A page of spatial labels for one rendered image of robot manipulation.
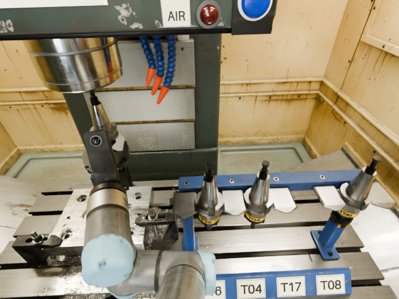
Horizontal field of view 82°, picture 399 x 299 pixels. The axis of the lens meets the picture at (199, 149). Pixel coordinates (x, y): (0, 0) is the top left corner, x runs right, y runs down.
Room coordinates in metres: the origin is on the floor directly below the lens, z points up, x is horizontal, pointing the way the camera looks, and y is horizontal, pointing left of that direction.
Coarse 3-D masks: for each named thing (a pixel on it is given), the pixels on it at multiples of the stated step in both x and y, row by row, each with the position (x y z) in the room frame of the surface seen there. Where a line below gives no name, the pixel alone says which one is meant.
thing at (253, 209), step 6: (246, 192) 0.35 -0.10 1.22; (246, 198) 0.33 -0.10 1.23; (270, 198) 0.33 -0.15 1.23; (246, 204) 0.32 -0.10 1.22; (252, 204) 0.32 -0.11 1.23; (270, 204) 0.31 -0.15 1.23; (252, 210) 0.31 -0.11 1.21; (258, 210) 0.30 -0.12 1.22; (264, 210) 0.31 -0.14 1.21; (270, 210) 0.32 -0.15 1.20
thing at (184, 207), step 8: (176, 192) 0.36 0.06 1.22; (184, 192) 0.36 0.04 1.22; (192, 192) 0.36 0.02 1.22; (176, 200) 0.34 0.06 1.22; (184, 200) 0.34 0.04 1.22; (192, 200) 0.34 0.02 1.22; (176, 208) 0.32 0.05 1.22; (184, 208) 0.32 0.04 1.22; (192, 208) 0.32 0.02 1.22; (184, 216) 0.30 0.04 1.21
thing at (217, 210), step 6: (198, 198) 0.34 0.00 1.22; (222, 198) 0.33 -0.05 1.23; (198, 204) 0.32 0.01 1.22; (222, 204) 0.32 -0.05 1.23; (198, 210) 0.32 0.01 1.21; (204, 210) 0.30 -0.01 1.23; (210, 210) 0.31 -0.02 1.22; (216, 210) 0.30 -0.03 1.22; (222, 210) 0.32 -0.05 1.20; (204, 216) 0.30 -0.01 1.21; (216, 216) 0.30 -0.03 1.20
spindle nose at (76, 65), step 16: (32, 48) 0.41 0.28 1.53; (48, 48) 0.40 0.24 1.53; (64, 48) 0.41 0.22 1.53; (80, 48) 0.42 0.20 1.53; (96, 48) 0.43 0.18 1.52; (112, 48) 0.47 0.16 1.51; (48, 64) 0.41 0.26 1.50; (64, 64) 0.40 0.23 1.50; (80, 64) 0.41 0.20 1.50; (96, 64) 0.43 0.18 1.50; (112, 64) 0.45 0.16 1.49; (48, 80) 0.41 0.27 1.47; (64, 80) 0.40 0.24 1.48; (80, 80) 0.41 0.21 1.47; (96, 80) 0.42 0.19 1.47; (112, 80) 0.45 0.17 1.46
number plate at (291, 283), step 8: (280, 280) 0.27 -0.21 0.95; (288, 280) 0.27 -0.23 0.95; (296, 280) 0.27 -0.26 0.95; (304, 280) 0.27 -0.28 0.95; (280, 288) 0.26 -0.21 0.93; (288, 288) 0.25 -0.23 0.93; (296, 288) 0.25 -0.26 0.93; (304, 288) 0.25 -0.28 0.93; (280, 296) 0.24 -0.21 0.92; (288, 296) 0.24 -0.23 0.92
